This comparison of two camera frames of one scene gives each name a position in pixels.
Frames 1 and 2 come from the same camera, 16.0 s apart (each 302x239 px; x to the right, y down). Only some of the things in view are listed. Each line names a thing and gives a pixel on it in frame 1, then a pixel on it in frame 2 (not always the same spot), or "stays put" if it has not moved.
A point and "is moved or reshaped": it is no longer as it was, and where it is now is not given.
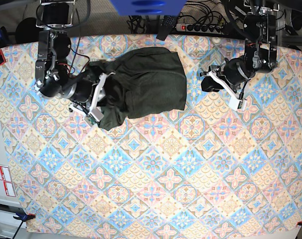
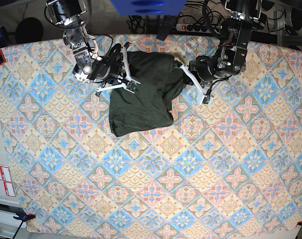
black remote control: x=168 y=24 stays put
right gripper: x=237 y=70 → x=207 y=69
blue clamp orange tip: x=24 y=217 stays put
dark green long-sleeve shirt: x=140 y=82 is moved or reshaped
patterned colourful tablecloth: x=207 y=168 stays put
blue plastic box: x=148 y=7 stays put
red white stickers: x=2 y=173 stays put
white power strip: x=201 y=29 stays put
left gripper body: x=81 y=91 → x=104 y=70
